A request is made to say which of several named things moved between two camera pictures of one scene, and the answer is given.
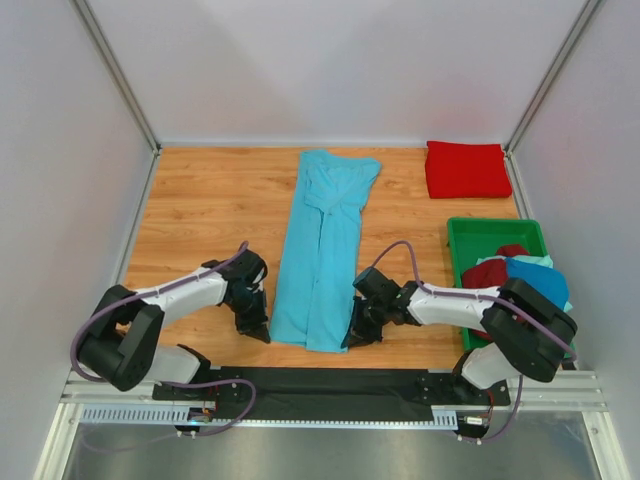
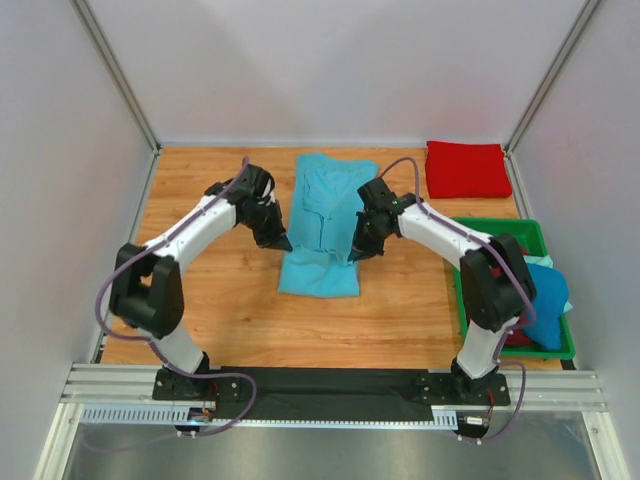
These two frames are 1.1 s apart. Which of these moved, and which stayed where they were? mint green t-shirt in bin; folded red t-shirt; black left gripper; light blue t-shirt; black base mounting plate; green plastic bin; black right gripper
Moved: black left gripper; light blue t-shirt; black right gripper
Stayed: black base mounting plate; green plastic bin; folded red t-shirt; mint green t-shirt in bin
